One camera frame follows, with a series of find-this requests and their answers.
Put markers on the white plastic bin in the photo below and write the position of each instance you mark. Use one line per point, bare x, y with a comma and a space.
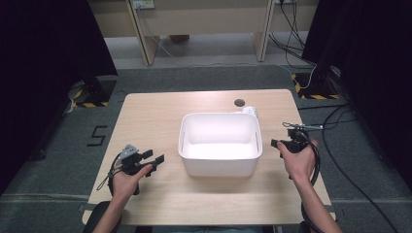
220, 152

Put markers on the person's left hand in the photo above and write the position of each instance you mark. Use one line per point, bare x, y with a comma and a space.
124, 184

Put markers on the black stand base striped tape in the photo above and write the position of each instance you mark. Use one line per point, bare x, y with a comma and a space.
315, 87
97, 93

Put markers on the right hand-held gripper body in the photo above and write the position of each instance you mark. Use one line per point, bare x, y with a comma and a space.
297, 142

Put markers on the black curtain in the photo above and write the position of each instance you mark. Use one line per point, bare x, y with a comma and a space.
375, 64
39, 81

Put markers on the round grey table grommet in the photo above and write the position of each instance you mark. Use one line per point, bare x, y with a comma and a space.
239, 103

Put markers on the beige wooden desk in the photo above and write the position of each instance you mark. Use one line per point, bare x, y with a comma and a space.
200, 19

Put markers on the black chair armrest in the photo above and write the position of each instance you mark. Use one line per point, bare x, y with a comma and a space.
94, 215

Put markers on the person's right hand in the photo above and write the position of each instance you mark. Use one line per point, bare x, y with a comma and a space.
301, 165

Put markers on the white wall socket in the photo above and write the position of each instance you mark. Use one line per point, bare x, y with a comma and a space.
143, 4

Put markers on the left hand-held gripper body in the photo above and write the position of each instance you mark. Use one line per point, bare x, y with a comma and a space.
131, 161

